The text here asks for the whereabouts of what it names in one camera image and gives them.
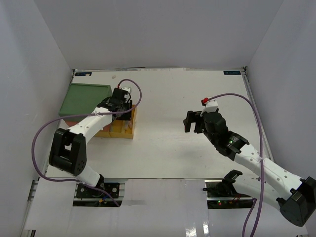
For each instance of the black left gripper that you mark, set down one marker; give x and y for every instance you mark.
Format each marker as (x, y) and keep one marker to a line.
(127, 117)

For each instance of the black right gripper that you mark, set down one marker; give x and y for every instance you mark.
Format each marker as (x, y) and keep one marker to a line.
(192, 117)

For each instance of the yellow drawer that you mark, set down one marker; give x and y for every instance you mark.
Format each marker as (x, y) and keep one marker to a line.
(116, 129)

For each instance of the red drawer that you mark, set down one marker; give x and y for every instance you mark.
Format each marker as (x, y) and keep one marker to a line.
(71, 123)

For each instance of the orange cap highlighter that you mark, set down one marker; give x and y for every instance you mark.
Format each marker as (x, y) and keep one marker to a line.
(127, 125)

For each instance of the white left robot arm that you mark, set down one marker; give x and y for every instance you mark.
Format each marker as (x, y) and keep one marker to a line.
(68, 152)

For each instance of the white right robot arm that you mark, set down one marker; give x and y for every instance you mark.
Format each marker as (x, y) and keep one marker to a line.
(292, 195)

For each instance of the blue table label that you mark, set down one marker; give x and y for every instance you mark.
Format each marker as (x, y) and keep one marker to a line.
(83, 74)
(232, 73)

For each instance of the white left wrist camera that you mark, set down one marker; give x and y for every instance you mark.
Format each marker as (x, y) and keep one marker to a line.
(128, 89)

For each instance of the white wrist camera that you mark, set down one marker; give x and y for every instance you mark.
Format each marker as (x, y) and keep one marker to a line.
(210, 105)
(128, 89)

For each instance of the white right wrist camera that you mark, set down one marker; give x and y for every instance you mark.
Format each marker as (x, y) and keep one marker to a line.
(210, 105)

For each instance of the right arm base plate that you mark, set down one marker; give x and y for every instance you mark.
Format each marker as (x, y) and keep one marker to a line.
(223, 196)

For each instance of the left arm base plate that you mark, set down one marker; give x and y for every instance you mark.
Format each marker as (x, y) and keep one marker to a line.
(86, 197)

